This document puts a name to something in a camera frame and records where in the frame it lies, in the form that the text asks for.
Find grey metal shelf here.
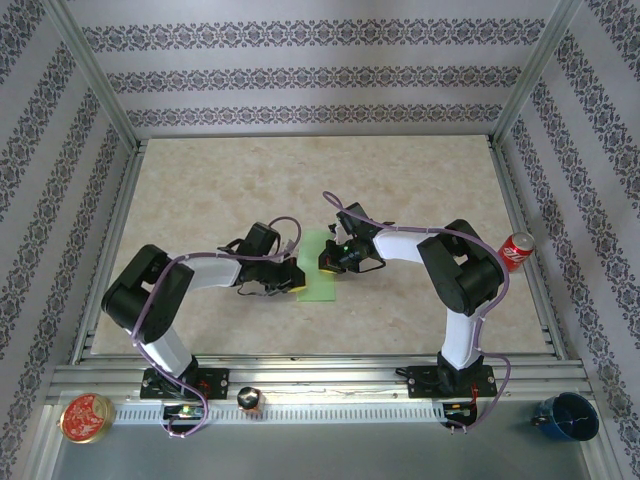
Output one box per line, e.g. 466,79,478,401
37,403,604,480

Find wide aluminium base rail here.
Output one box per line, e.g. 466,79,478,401
47,355,594,405

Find round red gold tin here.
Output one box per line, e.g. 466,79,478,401
55,393,117,445

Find aluminium corner post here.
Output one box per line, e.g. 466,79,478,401
491,0,585,149
41,0,142,151

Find green cloth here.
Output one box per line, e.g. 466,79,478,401
294,228,339,304

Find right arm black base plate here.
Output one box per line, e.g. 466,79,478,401
407,364,497,400

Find grey slotted cable duct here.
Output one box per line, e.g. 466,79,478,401
112,402,447,423

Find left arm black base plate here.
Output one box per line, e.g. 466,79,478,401
139,368,230,401

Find red soda can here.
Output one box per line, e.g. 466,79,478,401
493,231,536,274

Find blue enamel mug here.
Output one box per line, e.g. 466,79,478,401
530,392,600,442

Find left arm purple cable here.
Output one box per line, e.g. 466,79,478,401
130,215,303,441

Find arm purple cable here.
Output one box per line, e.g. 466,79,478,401
130,215,303,441
322,190,512,435

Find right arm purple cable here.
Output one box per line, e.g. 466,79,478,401
322,190,512,435

